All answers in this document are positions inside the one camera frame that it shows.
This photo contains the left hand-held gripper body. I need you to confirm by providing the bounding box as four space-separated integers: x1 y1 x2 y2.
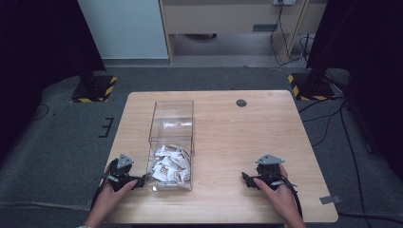
106 153 141 193

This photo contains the dark curtain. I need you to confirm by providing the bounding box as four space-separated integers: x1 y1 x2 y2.
0 0 106 165
305 0 403 181

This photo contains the light wooden cabinet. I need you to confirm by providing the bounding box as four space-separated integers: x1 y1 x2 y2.
158 0 329 67

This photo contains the clear plastic box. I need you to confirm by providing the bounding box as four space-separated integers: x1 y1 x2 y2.
146 100 195 192

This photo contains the black hanging cable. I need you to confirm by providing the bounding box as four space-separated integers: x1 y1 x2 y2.
269 2 310 67

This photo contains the white panel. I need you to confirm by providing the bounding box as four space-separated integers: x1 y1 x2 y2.
77 0 169 60

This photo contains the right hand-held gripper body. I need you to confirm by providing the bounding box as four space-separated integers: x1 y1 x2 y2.
253 153 286 192

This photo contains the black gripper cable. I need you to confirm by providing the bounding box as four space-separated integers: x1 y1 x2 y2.
272 172 304 219
90 177 110 211

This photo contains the black stand post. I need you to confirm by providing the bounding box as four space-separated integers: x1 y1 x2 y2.
77 60 98 89
307 47 331 88

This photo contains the pile of white sachets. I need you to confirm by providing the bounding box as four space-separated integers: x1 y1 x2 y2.
150 143 191 183

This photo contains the person's left hand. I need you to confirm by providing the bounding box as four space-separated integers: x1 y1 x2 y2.
90 179 139 223

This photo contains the person's right hand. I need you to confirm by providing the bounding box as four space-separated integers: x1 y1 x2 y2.
252 163 299 224

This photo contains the black yellow striped stand base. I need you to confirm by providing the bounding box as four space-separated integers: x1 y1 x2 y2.
70 74 119 104
287 72 336 102

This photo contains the grey tape piece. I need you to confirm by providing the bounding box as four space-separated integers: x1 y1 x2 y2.
318 195 343 205

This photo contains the black floor cable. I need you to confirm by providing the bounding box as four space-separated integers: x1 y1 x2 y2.
338 105 369 228
297 96 348 148
30 104 50 122

